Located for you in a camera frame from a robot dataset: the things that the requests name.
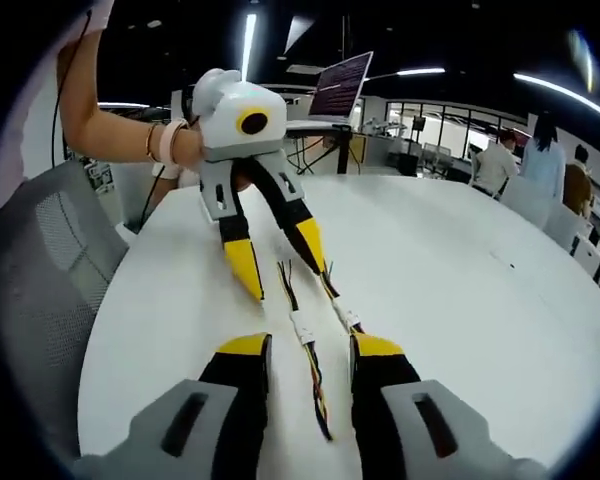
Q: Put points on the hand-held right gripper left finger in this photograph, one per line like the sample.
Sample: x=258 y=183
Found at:
x=205 y=420

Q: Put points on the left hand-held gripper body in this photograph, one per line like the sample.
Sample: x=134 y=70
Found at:
x=235 y=122

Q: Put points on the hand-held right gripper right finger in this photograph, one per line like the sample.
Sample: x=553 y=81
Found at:
x=405 y=420

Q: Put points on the person's left hand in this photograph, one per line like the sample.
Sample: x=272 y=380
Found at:
x=190 y=150

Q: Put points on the pink wrist band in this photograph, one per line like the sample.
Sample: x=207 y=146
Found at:
x=167 y=142

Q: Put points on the white folding table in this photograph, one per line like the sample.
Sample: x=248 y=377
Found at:
x=320 y=131

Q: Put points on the open laptop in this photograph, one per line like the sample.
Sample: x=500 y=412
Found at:
x=340 y=87

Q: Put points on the short ceiling light strip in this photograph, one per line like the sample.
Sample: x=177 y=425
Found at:
x=415 y=72

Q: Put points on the grey mesh office chair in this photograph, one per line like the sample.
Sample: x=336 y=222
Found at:
x=45 y=280

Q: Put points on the person's light clothing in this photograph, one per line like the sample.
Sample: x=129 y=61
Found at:
x=25 y=125

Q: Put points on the long ceiling light strip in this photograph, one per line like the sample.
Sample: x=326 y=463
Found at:
x=565 y=95

